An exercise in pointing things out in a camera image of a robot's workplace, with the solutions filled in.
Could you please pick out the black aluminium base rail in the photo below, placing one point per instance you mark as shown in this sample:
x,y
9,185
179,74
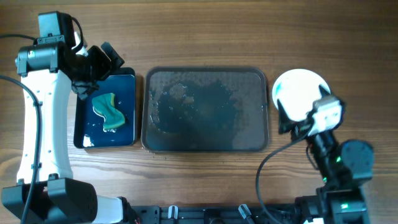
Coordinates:
x,y
282,213

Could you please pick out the dark brown serving tray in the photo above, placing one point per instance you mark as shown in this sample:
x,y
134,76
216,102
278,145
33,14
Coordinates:
x,y
205,109

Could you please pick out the green yellow sponge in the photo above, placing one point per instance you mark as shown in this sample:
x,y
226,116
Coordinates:
x,y
104,107

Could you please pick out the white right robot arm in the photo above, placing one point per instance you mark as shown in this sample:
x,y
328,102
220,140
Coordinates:
x,y
345,167

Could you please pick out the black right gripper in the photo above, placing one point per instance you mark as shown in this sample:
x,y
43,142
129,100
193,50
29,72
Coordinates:
x,y
285,124

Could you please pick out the white plate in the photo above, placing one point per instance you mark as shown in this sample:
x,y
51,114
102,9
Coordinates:
x,y
296,90

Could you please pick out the black tub of blue water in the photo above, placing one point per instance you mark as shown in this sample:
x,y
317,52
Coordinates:
x,y
89,131

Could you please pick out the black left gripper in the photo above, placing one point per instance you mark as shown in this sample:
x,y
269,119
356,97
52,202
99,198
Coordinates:
x,y
83,88

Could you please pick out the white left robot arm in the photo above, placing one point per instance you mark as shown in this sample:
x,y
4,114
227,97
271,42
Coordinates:
x,y
46,191

